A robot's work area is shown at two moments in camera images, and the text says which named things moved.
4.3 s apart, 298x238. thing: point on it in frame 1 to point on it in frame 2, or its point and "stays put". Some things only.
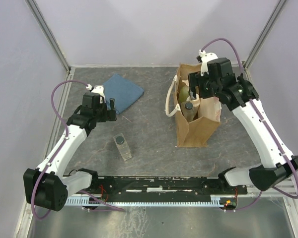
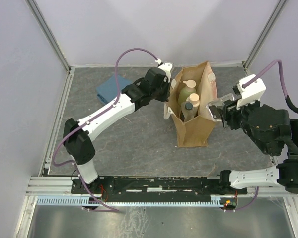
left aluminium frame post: [46, 29] stays put
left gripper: [109, 115] to [167, 94]
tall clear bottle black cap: [122, 146] to [215, 107]
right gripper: [193, 80] to [230, 108]
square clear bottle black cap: [187, 109] stays put
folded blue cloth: [125, 92] stays put
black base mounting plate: [165, 185] stays put
